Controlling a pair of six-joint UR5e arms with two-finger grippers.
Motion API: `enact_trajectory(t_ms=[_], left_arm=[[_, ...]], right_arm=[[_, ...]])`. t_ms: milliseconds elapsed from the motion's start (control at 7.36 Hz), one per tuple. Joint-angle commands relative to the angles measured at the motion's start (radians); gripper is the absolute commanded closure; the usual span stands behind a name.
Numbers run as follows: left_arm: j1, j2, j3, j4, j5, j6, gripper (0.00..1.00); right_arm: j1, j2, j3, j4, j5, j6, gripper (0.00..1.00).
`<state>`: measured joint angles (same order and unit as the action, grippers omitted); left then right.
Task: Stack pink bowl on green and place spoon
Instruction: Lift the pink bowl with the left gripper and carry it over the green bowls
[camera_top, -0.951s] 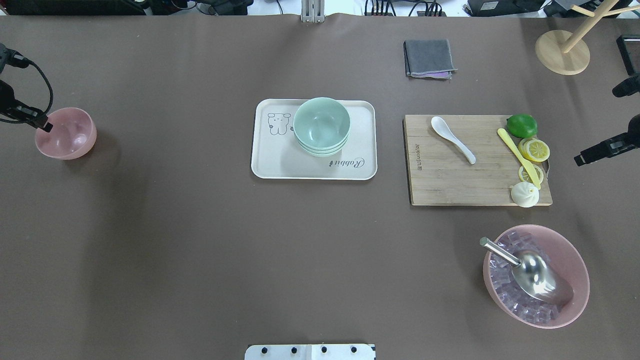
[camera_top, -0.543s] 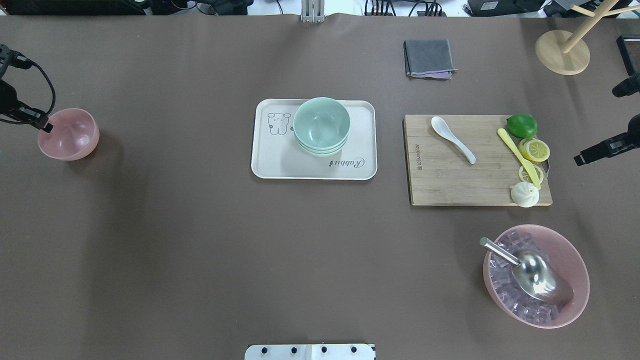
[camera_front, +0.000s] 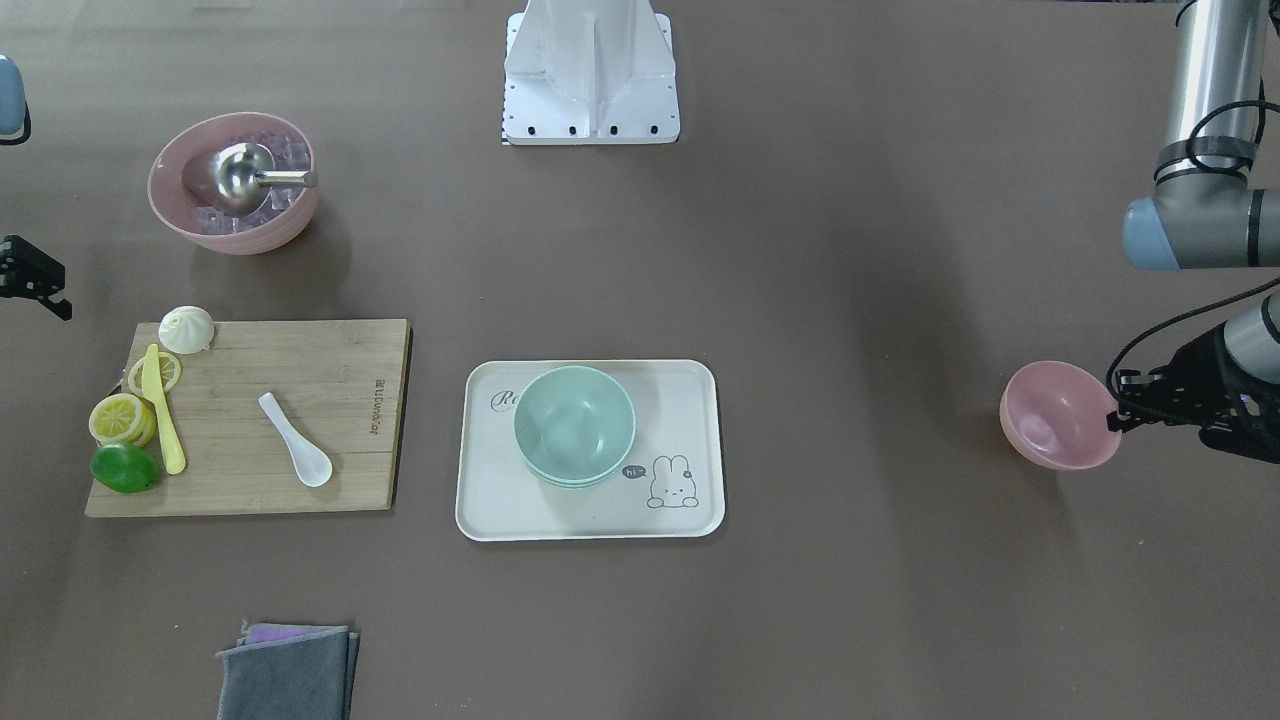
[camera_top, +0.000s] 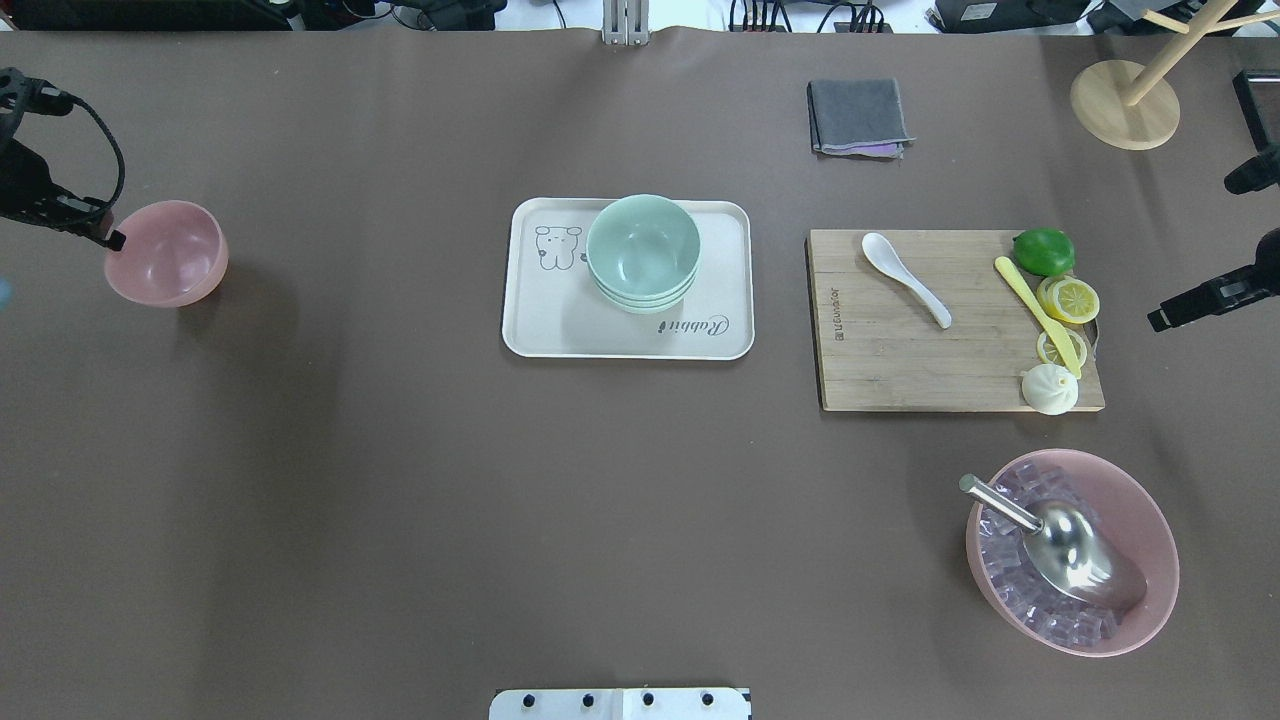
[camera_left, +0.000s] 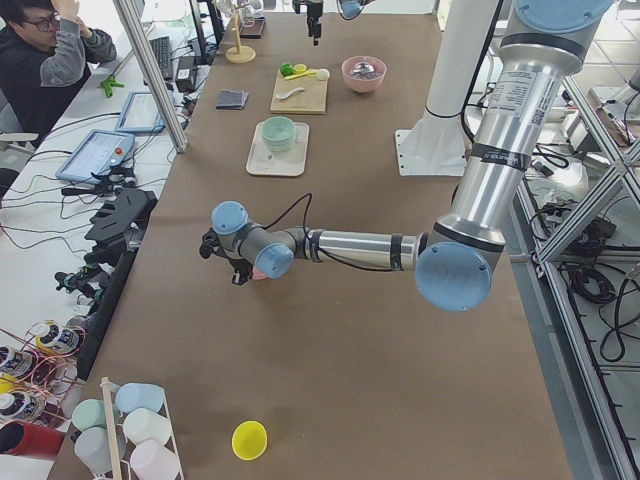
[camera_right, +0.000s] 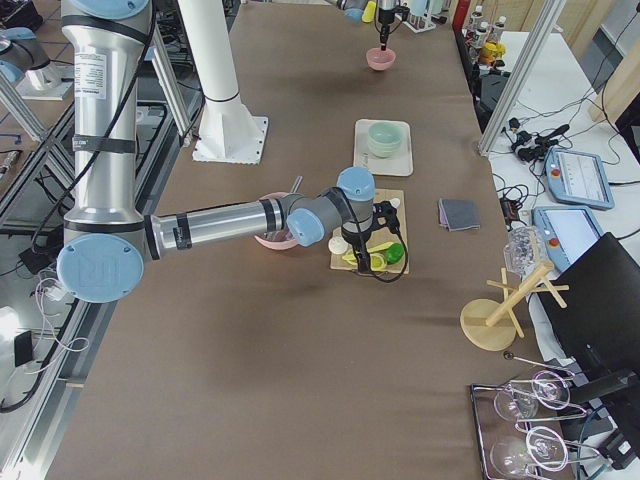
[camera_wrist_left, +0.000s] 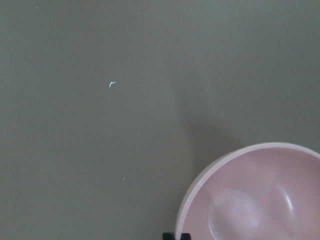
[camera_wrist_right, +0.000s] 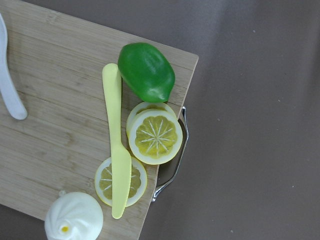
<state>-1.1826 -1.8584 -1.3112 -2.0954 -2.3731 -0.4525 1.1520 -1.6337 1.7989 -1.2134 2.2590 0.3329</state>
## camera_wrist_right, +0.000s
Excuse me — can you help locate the white ceramic spoon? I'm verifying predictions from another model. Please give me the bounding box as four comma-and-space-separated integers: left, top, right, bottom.
0, 15, 28, 120

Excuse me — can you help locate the lower stacked lemon slice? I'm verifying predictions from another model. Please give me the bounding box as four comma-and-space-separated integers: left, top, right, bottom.
126, 101, 176, 135

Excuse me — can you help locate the green lime toy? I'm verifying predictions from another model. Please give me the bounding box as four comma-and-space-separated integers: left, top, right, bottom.
117, 42, 176, 103

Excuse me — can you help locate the yellow plastic knife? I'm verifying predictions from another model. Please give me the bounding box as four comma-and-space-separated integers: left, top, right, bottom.
102, 63, 132, 219

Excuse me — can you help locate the lemon slice under knife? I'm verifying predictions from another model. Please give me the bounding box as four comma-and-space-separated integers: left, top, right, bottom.
94, 157, 148, 207

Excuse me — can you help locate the bamboo cutting board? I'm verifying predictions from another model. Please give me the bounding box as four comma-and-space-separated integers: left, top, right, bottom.
0, 0, 200, 240

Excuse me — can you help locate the metal cutting board handle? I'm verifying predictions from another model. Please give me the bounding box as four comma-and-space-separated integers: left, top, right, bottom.
151, 106, 189, 203

